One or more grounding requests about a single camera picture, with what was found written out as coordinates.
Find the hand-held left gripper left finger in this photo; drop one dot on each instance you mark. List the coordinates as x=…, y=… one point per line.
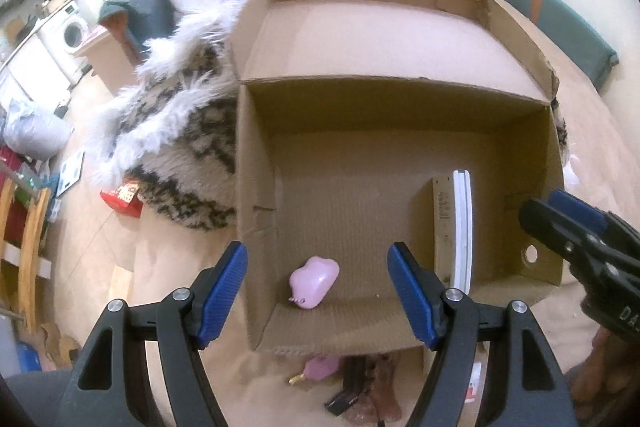
x=225, y=292

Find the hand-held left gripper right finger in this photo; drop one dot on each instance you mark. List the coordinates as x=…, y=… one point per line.
x=410, y=292

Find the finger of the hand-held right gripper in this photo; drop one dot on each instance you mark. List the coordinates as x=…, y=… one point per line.
x=580, y=209
x=547, y=227

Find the white box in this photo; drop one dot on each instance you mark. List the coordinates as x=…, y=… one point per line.
x=462, y=232

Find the pink heart-shaped case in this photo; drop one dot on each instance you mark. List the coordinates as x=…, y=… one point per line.
x=314, y=283

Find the pink rectangular box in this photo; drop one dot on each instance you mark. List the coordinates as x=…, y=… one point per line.
x=320, y=367

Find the brown cardboard box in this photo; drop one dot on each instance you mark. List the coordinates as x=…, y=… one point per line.
x=350, y=187

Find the black tube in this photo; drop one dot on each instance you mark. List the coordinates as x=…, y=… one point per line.
x=342, y=402

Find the person's right hand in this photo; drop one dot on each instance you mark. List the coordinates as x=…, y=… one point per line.
x=600, y=369

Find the small gold clip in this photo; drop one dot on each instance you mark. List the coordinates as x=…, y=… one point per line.
x=295, y=378

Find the red patterned box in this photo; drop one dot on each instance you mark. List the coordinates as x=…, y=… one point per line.
x=120, y=199

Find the fluffy black and white rug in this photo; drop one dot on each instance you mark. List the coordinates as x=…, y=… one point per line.
x=180, y=147

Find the cardboard scraps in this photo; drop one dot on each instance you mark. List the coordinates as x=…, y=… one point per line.
x=60, y=344

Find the white floor scale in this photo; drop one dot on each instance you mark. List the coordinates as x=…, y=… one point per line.
x=70, y=174

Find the teal cushion with orange stripe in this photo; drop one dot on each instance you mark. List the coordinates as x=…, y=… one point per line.
x=550, y=12

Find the wooden chair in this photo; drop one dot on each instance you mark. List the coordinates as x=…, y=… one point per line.
x=30, y=247

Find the blue container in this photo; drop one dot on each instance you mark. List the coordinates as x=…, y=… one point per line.
x=31, y=357

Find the dark grey cloth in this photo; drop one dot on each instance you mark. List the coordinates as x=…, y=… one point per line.
x=35, y=399

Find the white plastic bag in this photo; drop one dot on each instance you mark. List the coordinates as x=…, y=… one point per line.
x=35, y=132

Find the beige storage box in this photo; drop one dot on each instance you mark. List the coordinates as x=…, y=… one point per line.
x=105, y=57

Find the teal pillow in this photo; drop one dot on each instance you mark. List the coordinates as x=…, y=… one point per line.
x=142, y=9

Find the white washing machine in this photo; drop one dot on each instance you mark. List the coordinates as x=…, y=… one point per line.
x=67, y=34

